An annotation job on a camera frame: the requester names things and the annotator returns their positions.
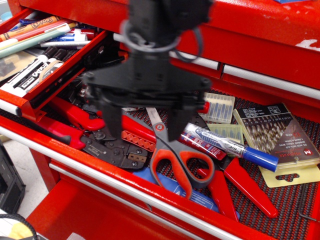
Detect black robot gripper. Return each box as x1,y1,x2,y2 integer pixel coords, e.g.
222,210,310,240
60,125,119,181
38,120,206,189
84,0,212,142

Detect blue capped white marker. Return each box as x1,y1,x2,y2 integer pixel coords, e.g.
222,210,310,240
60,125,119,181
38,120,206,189
184,123,279,172

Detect open red small drawer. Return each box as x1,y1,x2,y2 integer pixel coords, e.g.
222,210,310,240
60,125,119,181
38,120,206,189
0,7,109,123

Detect black red drawer liner mat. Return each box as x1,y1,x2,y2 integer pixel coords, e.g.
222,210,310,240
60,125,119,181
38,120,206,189
0,48,320,240

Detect black ratchet crimper tool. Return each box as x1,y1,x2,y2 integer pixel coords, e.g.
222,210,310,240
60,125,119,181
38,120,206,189
36,117,148,171

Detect red threadlocker tube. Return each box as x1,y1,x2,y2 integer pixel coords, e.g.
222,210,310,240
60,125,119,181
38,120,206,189
178,132,227,161

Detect clear drill bit case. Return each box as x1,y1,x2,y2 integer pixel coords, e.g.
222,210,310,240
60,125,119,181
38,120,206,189
198,92,235,124

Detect small clear bit case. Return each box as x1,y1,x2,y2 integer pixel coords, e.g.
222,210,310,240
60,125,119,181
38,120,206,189
207,123,244,144

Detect blue plastic package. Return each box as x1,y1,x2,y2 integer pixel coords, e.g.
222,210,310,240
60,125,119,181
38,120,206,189
133,166,222,214

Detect white blue label marker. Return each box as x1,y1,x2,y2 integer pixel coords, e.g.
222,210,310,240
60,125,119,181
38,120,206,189
49,33,88,42

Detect red white marker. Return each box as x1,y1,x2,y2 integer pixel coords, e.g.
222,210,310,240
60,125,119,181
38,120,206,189
70,28,98,41

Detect black expo marker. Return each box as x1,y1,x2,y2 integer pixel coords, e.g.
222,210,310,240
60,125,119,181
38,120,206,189
10,48,68,97
0,46,58,92

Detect red tool chest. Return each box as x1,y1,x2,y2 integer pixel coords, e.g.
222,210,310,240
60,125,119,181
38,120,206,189
0,0,320,240

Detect green grey long tube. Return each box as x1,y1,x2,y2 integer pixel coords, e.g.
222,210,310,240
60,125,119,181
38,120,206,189
0,22,77,58

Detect yellowish drill bit set box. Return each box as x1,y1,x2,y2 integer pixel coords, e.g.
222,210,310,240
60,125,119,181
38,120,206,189
233,103,320,188

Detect orange crayons box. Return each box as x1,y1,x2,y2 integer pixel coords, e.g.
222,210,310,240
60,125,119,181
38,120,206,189
0,15,62,42

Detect black plastic crate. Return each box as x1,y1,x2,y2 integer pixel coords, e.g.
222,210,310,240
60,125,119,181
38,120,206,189
0,142,26,214

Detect black hex key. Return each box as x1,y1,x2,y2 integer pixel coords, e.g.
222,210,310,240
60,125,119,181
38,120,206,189
298,183,317,222

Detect red handled wire stripper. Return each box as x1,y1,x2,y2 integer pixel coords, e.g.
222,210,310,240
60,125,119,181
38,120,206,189
48,96,210,143

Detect red grey handled scissors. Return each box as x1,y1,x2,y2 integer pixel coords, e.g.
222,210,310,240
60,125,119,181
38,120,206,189
146,107,215,200

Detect red handled crimping pliers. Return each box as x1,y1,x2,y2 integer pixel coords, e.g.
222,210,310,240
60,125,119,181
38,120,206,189
208,153,278,222

